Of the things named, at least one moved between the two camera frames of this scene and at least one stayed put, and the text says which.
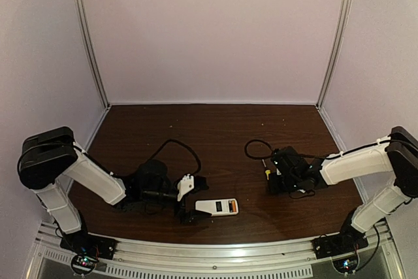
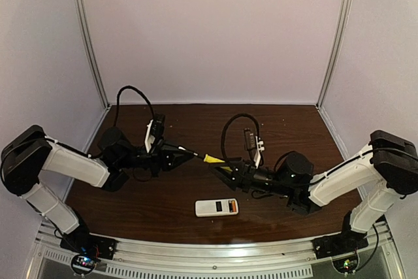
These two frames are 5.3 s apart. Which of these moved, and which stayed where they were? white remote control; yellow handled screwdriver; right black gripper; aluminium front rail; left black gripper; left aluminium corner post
Moved: right black gripper; yellow handled screwdriver; left black gripper
Stayed: aluminium front rail; white remote control; left aluminium corner post
